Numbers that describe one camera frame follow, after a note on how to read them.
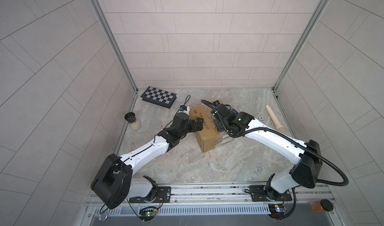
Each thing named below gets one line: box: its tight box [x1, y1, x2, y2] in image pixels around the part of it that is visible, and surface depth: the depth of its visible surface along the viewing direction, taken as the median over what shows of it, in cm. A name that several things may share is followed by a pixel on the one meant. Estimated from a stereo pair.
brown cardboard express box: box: [189, 104, 233, 153], surface depth 79 cm
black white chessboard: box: [140, 86, 177, 109], surface depth 110 cm
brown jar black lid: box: [308, 199, 334, 213], surface depth 63 cm
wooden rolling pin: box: [265, 104, 286, 133], surface depth 98 cm
